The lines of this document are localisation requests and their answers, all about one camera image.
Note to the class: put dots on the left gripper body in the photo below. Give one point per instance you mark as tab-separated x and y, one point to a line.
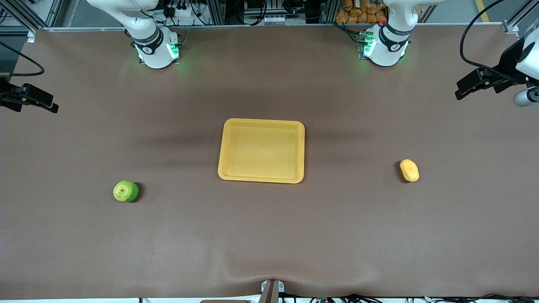
507	59

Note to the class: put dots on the yellow potato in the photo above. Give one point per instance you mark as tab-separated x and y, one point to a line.
409	170

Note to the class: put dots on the green apple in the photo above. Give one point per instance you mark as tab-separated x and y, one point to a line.
125	191

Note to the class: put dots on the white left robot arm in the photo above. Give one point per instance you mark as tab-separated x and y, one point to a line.
389	46

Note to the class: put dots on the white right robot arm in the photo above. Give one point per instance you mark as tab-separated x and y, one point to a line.
147	25

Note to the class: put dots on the yellow plastic tray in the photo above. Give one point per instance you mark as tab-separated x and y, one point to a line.
261	151

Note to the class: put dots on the bag of orange snacks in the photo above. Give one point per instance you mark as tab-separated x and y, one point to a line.
358	12

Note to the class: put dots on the white power strip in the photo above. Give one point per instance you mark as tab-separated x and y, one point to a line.
182	11

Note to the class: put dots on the white table corner bracket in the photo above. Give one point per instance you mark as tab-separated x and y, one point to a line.
511	28
31	36

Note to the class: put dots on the aluminium diagonal frame profile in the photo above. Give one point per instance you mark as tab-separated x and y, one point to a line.
25	12
520	14

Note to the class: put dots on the aluminium frame post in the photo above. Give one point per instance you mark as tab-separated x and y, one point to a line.
328	10
215	10

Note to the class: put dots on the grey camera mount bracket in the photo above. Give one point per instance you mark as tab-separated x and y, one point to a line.
272	291

